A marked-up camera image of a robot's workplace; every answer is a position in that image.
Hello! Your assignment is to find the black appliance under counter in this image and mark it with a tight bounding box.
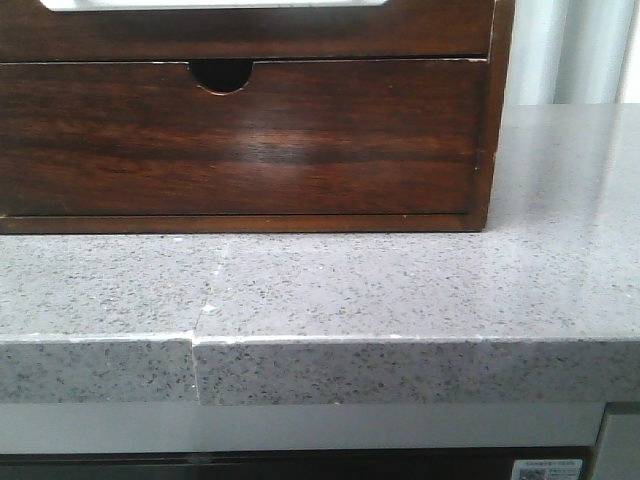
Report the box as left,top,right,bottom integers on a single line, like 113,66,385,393
1,447,593,479

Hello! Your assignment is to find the grey curtain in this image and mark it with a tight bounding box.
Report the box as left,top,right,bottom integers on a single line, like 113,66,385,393
506,0,639,105

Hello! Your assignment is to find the wooden drawer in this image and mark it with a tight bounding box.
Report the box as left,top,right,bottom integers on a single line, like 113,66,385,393
1,59,486,216
1,1,495,63

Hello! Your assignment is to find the dark wooden drawer cabinet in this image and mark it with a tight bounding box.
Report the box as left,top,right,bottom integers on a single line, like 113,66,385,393
1,1,515,234

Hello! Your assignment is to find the white label sticker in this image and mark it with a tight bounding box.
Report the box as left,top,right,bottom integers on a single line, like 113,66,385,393
510,459,584,480

